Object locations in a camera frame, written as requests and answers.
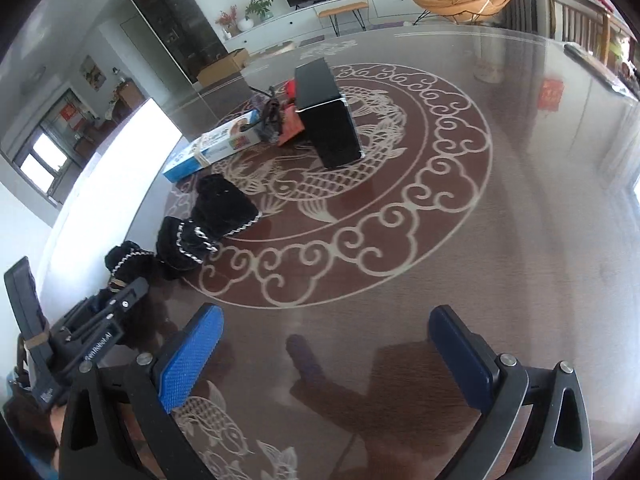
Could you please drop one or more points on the small wooden cabinet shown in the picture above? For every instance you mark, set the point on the small wooden cabinet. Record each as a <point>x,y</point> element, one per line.
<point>129,95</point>

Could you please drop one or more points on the brown cardboard box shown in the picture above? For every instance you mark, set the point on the brown cardboard box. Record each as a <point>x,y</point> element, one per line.
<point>220,67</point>

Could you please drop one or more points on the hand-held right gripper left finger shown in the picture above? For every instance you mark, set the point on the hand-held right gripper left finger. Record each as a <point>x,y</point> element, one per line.
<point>190,360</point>

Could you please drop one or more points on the green plant in white pot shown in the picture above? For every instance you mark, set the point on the green plant in white pot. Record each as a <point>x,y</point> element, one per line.
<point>257,10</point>

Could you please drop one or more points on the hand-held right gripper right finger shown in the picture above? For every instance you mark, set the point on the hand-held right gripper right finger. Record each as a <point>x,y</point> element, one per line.
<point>460,360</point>

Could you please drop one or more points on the wooden chair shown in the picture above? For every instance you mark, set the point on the wooden chair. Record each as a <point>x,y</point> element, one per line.
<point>575,20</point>

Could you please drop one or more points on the blue white cardboard box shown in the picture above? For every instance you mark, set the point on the blue white cardboard box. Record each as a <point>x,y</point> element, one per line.
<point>215,145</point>

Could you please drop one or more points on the person's left forearm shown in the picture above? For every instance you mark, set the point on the person's left forearm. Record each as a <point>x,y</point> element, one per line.
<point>30,430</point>

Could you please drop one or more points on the framed wall painting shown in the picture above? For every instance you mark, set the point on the framed wall painting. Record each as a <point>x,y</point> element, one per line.
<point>93,72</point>

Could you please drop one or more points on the red flower plant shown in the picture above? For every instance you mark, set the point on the red flower plant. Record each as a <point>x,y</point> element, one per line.
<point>228,17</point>

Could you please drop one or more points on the white partition board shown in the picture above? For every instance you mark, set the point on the white partition board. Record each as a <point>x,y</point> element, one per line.
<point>110,185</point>

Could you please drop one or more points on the red packet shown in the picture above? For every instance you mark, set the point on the red packet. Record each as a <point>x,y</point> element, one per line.
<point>292,127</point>

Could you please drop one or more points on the brown patterned desktop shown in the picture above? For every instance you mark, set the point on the brown patterned desktop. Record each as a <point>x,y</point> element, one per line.
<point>400,260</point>

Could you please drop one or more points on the black scrunchie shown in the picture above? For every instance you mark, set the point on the black scrunchie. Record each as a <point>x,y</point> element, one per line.
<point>180,250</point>
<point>222,202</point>
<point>130,260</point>

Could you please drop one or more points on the black cardboard box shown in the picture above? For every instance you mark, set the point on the black cardboard box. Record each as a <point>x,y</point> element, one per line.
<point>330,125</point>

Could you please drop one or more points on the wooden bench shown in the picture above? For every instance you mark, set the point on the wooden bench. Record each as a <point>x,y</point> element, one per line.
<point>342,7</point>

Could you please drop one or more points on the dark display cabinet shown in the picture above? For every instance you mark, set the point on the dark display cabinet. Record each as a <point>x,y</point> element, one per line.
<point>175,20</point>

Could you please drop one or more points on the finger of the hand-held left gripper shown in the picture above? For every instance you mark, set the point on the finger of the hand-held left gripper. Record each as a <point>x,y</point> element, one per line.
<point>127,297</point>
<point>22,290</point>

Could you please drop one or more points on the white television cabinet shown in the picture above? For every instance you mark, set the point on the white television cabinet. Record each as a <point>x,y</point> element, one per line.
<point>390,2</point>

